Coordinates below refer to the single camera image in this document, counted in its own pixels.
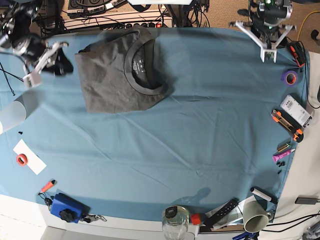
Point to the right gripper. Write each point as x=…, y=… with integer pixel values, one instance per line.
x=42, y=56

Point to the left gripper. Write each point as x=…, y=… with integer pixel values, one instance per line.
x=269, y=36

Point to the dark grey T-shirt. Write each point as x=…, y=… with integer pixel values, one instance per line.
x=118, y=75

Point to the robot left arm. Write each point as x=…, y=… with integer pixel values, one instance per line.
x=270, y=11

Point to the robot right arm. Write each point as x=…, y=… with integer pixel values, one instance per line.
x=15, y=23

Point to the orange black clamp tool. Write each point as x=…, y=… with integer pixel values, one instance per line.
x=298, y=53

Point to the purple tape roll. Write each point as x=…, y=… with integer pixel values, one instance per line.
x=290, y=78

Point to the frosted plastic cup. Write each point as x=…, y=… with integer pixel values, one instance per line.
x=11, y=116

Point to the white barcode device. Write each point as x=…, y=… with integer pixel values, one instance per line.
x=296, y=111

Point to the orange black utility knife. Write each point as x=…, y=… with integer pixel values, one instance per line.
x=295, y=132

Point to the black power strip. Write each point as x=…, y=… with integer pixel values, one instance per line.
x=143, y=24

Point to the blue table cloth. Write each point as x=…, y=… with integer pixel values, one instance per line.
x=209, y=141

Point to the white paper sheet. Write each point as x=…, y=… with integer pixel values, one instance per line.
x=34, y=162

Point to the orange tape roll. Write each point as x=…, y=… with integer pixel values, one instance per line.
x=22, y=159

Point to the small gold battery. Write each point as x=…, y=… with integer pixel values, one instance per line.
x=283, y=147

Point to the orange marker pen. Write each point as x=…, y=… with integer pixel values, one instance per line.
x=49, y=185

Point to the purple glue tube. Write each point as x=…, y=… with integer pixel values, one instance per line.
x=279, y=156

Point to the blue clamp block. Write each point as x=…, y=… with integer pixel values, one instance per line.
x=66, y=208

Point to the metal carabiner keys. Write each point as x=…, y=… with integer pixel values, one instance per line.
x=89, y=218

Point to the white black marker roll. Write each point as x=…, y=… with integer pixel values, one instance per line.
x=263, y=195

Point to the grey adapter box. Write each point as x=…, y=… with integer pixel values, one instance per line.
x=306, y=200

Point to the black remote control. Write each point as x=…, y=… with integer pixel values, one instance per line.
x=221, y=213

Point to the grey-green mug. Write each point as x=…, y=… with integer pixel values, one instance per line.
x=256, y=215

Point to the glass jar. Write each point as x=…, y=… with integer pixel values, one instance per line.
x=175, y=222

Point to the orange cube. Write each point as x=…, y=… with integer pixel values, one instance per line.
x=196, y=219

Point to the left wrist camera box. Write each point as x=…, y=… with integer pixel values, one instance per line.
x=268, y=55

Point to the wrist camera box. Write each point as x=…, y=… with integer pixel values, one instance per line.
x=268, y=55
x=32, y=80

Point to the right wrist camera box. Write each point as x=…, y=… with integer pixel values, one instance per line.
x=32, y=80

